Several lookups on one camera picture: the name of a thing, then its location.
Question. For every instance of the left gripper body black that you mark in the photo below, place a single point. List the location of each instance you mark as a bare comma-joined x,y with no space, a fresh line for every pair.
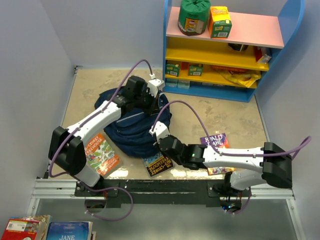
146,101

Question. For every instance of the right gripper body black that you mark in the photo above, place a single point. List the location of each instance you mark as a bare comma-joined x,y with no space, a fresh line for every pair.
179,160

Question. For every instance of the black 169-storey treehouse book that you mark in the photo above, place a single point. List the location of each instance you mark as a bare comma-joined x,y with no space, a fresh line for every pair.
157,164

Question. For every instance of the navy blue school backpack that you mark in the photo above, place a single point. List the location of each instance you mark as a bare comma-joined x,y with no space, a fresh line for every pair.
130,133

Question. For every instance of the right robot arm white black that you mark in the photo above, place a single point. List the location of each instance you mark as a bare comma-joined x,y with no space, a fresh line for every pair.
254,166

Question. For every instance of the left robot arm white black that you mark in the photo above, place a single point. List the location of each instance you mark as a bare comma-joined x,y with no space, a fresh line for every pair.
67,146

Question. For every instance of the yellow snack bag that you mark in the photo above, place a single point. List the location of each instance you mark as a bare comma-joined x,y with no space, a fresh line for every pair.
240,76

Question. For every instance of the left small green box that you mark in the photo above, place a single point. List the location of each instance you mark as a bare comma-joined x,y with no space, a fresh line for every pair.
172,68

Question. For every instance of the small green box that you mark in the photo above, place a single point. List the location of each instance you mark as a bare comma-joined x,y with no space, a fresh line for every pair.
172,68
195,69

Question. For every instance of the purple Roald Dahl book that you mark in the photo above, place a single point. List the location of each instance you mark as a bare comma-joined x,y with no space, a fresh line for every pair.
219,140

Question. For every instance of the right small green box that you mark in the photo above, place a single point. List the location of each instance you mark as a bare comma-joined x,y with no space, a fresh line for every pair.
195,69

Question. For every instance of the orange 78-storey treehouse book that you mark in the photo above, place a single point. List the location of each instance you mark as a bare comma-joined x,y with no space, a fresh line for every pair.
101,157

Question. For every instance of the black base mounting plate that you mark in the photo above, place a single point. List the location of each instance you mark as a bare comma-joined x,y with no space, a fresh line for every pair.
159,192

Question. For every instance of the green wrapped tissue roll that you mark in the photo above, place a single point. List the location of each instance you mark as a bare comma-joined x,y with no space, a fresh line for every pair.
193,16

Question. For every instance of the colourful blue toy shelf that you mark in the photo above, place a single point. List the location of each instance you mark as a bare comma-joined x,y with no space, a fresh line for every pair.
274,32

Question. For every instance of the orange green carton box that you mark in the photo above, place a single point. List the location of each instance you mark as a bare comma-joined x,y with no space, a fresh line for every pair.
219,23

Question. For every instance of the red white packet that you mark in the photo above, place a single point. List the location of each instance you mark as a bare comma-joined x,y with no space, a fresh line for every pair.
262,54

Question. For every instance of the blue Jane book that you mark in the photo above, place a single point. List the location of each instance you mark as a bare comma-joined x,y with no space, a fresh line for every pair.
71,230

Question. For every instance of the red book bottom left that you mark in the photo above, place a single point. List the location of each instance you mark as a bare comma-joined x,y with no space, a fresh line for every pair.
27,228

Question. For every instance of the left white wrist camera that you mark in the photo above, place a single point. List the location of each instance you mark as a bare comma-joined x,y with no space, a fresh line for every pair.
155,85

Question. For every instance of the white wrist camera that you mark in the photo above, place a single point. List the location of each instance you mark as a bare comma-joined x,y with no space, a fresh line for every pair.
155,85
160,131

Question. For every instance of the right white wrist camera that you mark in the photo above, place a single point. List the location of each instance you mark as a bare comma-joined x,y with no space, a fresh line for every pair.
160,131

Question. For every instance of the aluminium rail frame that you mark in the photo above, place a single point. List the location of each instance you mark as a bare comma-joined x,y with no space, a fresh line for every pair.
64,187

